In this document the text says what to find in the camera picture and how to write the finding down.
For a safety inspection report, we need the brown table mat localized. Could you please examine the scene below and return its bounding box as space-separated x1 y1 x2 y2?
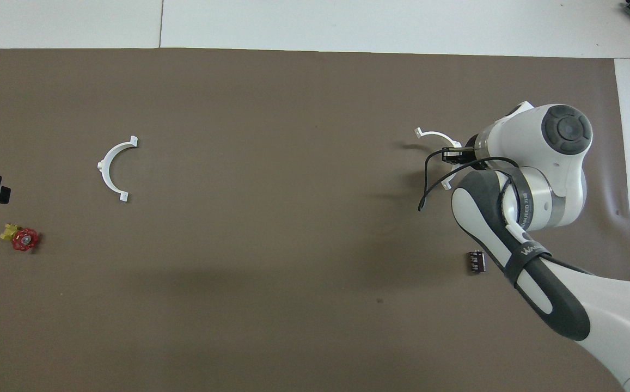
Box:
0 48 630 392

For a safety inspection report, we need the small black connector block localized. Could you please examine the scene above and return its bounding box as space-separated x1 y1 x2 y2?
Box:
467 249 487 275

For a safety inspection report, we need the red handwheel yellow valve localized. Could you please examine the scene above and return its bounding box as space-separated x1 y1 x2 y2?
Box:
0 222 40 252

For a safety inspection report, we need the white half-ring pipe clamp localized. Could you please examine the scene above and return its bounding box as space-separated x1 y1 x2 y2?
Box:
97 136 139 203
414 127 462 190

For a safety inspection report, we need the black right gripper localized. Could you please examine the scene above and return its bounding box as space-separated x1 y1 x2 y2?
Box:
442 135 484 166

